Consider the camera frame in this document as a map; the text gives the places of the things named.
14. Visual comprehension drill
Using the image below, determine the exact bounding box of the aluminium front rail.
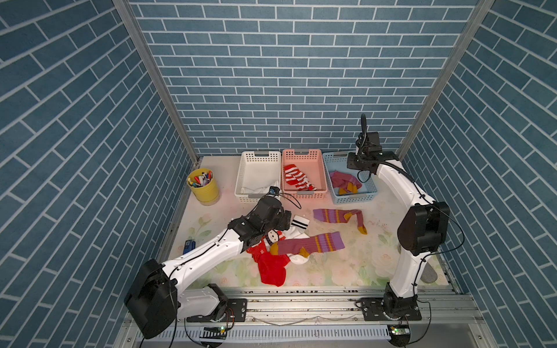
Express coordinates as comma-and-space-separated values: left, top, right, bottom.
116, 288, 496, 347

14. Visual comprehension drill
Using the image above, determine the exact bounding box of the red santa sock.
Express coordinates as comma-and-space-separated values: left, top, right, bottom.
247, 242, 290, 287

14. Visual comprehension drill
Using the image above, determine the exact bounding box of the pink plastic basket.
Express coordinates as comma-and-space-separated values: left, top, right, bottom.
281, 149, 328, 200

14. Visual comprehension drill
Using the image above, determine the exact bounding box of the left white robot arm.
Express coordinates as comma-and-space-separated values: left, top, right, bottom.
124, 186, 292, 339

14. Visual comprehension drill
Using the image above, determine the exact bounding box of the purple striped sock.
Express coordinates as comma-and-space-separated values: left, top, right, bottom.
313, 209, 368, 235
269, 232, 345, 265

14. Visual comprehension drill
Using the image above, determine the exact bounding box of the purple striped sock front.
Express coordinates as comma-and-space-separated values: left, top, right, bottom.
269, 232, 345, 265

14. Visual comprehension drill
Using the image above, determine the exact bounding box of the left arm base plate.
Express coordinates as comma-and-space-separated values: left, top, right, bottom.
186, 298, 248, 323

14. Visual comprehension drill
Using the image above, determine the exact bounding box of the red white striped sock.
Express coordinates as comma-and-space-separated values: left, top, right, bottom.
284, 164, 317, 191

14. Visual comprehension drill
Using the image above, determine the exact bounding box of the yellow pen cup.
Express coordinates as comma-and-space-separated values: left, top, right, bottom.
187, 168, 220, 206

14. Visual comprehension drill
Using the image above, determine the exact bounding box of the white plastic basket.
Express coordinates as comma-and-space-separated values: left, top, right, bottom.
234, 151, 282, 203

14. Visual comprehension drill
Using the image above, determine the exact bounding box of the grey oval pad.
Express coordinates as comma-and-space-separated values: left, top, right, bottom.
420, 263, 438, 284

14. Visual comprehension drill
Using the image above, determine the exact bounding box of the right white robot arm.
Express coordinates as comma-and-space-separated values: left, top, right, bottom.
347, 115, 450, 321

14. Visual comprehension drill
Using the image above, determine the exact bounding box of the blue plastic basket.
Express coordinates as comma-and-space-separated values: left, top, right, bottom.
323, 152, 378, 204

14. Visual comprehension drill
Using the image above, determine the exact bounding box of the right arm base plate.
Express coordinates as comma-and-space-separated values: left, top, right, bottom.
355, 296, 422, 321

